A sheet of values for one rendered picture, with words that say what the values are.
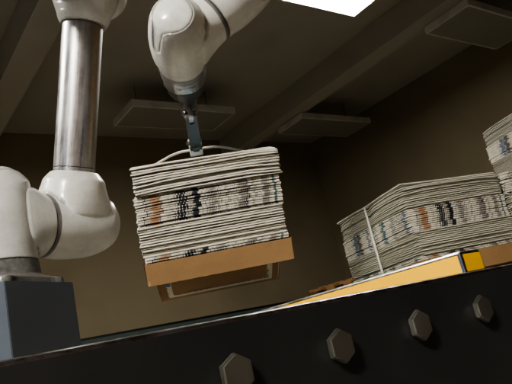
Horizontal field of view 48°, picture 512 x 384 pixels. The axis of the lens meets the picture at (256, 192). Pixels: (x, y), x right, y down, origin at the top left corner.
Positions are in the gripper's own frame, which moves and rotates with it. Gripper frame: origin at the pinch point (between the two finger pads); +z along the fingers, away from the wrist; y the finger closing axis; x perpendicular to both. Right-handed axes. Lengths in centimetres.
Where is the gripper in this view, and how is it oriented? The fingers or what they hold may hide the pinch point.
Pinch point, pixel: (190, 123)
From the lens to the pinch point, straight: 136.1
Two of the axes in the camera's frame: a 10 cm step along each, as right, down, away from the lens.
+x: 9.8, -1.8, 1.0
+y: 2.0, 9.2, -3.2
